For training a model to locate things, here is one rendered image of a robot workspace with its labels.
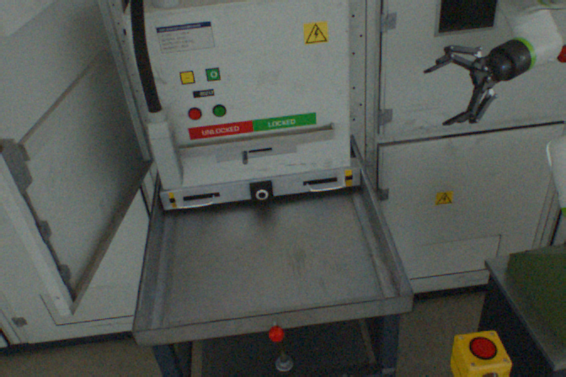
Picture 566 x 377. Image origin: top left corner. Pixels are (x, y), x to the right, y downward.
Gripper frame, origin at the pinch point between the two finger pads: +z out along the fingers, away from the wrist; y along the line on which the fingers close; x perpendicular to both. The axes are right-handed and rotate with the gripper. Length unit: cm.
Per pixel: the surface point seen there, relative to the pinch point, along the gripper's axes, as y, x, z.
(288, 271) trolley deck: -22, -9, 50
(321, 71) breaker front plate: 16.7, -8.9, 22.6
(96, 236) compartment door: 1, -39, 85
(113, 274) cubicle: -23, -96, 87
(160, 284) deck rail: -13, -20, 77
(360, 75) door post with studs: 9.8, -33.9, -2.1
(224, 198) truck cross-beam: -4, -33, 51
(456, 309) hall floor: -95, -66, -23
